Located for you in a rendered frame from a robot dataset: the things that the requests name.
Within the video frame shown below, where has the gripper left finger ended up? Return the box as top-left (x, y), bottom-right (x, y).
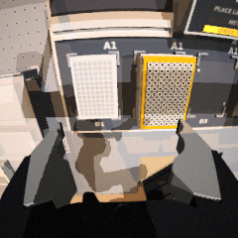
top-left (0, 122), bottom-right (77, 238)

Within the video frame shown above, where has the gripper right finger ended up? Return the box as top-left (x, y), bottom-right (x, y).
top-left (168, 119), bottom-right (238, 238)

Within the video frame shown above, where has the yellow tip rack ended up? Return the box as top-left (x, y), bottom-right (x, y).
top-left (136, 54), bottom-right (196, 129)

